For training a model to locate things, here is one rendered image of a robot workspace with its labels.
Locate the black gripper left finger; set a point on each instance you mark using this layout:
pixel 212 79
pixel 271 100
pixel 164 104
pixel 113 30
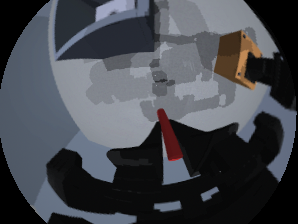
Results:
pixel 146 154

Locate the red peg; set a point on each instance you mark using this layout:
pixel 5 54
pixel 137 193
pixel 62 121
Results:
pixel 172 147

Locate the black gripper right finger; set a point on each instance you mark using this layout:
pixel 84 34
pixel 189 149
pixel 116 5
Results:
pixel 196 144

